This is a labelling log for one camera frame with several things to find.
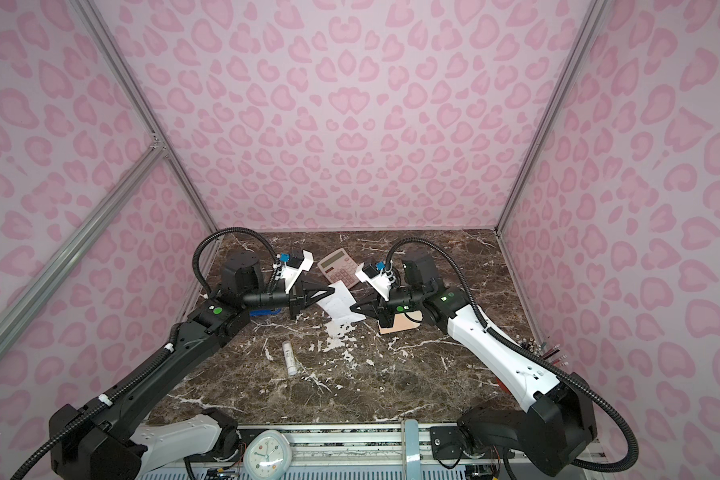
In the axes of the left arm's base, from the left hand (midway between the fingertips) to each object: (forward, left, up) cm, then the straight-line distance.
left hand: (332, 285), depth 66 cm
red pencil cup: (-14, -44, -31) cm, 56 cm away
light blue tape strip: (-28, -17, -26) cm, 42 cm away
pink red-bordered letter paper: (-2, -1, -5) cm, 6 cm away
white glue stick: (-5, +15, -29) cm, 33 cm away
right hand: (-2, -5, -5) cm, 8 cm away
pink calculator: (+27, +2, -28) cm, 39 cm away
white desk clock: (-28, +16, -27) cm, 42 cm away
